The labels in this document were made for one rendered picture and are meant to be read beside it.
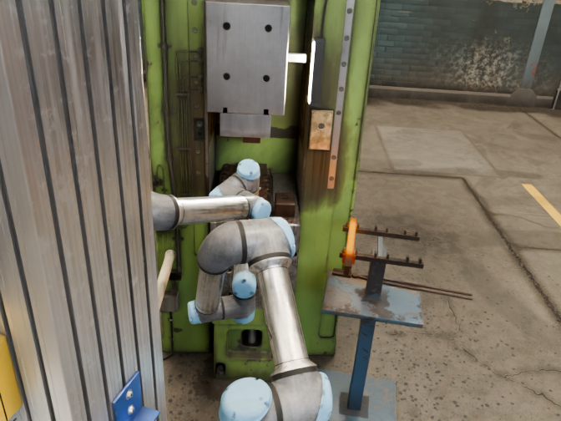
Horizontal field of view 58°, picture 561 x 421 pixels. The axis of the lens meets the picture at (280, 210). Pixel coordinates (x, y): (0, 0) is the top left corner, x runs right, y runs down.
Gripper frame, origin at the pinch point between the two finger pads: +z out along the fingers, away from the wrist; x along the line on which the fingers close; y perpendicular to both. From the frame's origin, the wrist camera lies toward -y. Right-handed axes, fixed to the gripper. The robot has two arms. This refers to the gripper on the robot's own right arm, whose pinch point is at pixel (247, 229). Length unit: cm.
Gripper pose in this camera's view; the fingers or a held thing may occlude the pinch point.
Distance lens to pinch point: 189.8
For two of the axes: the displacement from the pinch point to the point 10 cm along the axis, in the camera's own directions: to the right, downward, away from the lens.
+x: 10.0, 0.3, 0.5
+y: -0.5, 8.9, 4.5
